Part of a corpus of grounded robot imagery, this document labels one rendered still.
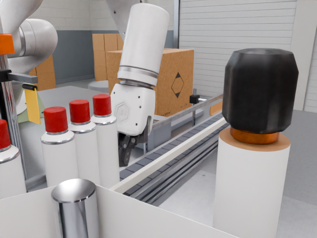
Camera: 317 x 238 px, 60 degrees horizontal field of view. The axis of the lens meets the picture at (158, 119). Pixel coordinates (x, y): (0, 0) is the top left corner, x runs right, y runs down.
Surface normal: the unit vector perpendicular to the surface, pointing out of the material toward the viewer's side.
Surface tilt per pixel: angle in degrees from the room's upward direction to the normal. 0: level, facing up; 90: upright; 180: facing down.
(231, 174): 90
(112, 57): 90
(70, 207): 90
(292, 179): 0
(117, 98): 68
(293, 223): 0
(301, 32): 90
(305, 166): 0
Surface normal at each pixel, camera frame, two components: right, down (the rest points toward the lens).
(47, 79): 0.79, 0.18
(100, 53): -0.57, 0.26
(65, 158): 0.59, 0.25
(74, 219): 0.26, 0.30
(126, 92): -0.51, -0.16
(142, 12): -0.31, -0.04
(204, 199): 0.00, -0.95
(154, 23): 0.37, 0.10
